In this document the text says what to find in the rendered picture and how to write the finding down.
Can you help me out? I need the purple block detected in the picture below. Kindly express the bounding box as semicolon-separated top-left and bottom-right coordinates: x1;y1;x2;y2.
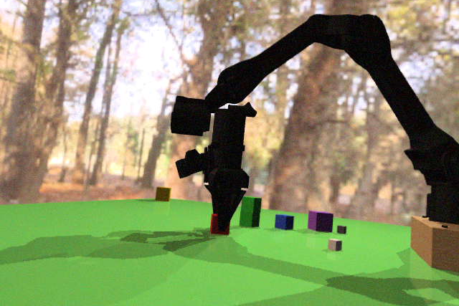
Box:
308;211;333;232

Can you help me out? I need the red block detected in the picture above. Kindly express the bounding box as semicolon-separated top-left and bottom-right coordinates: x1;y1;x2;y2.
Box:
210;214;230;235

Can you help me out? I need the green block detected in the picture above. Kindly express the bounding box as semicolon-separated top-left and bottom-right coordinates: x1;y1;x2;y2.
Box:
241;196;262;213
240;211;260;228

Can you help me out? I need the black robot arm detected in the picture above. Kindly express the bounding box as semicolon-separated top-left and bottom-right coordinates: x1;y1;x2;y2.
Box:
171;14;459;224

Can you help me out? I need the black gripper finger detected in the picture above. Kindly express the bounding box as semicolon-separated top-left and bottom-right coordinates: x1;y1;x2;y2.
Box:
204;185;217;214
208;187;246;231

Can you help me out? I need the small blue block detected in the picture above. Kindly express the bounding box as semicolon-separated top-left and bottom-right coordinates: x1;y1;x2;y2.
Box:
275;214;294;230

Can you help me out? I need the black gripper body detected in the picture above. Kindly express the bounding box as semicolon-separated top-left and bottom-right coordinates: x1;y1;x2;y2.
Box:
204;137;250;190

